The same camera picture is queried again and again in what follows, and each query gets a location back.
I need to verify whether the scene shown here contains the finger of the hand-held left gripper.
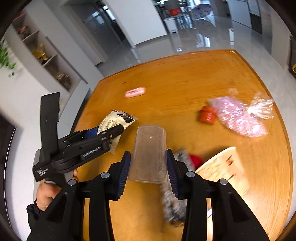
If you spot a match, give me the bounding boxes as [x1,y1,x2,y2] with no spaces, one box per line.
[96,124,125,142]
[83,126,100,139]

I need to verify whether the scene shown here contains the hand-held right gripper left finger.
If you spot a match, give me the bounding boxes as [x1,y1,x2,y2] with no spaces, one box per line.
[26,150,132,241]

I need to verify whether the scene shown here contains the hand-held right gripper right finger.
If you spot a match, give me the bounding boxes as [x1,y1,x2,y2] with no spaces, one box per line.
[165,148,271,241]

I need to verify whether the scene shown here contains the clear bun packet with barcode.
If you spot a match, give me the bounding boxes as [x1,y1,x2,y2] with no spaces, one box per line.
[97,109,139,154]

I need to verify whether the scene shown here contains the clear plastic cup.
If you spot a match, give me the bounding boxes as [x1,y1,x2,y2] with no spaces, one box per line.
[128,125,168,184]

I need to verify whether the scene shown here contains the person's left forearm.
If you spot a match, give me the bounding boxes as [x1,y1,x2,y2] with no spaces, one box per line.
[26,198,47,232]

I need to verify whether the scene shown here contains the person's left hand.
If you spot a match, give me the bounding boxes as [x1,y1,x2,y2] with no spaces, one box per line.
[36,169,80,211]

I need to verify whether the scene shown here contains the silver foil wrapper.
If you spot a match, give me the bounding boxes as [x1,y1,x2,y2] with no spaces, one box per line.
[159,147,192,226]

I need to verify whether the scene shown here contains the small red wrapper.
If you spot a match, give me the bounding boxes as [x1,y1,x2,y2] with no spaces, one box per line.
[188,154,203,168]

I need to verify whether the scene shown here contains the dried flowers in vase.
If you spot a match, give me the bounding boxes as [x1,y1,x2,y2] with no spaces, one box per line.
[57,73,71,90]

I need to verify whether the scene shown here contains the red crumpled wrapper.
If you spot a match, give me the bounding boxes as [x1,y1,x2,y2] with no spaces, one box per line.
[198,105,218,126]

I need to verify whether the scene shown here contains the white shelf cabinet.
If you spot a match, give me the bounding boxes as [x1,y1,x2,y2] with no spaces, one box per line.
[5,11,92,98]

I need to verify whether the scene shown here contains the pink patterned plastic bag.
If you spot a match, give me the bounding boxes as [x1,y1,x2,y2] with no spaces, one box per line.
[208,88,267,138]

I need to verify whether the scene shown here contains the gold trophy figure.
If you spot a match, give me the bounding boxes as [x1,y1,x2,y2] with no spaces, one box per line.
[32,43,52,64]

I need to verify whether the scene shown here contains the glass sliding door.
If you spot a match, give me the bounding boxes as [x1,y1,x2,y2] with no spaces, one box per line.
[82,0,125,67]

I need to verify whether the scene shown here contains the clear crinkled plastic bag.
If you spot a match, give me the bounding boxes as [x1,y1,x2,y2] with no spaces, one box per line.
[246,91,277,120]

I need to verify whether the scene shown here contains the green leafy plant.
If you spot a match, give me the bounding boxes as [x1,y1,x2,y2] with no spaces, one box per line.
[0,40,16,77]

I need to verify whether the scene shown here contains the white pedal bin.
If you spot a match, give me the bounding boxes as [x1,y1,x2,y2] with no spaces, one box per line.
[164,17,178,34]

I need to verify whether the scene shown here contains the dark shelf ornament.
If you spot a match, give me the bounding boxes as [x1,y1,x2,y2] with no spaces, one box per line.
[17,25,30,39]

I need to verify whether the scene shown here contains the grey dining chair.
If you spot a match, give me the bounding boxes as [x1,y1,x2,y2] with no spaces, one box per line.
[176,13,192,29]

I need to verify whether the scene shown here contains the open patterned umbrella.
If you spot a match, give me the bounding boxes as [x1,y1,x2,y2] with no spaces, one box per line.
[191,3,213,19]

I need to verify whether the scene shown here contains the white kitchen cabinet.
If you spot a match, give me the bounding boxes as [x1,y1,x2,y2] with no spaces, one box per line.
[228,0,252,29]

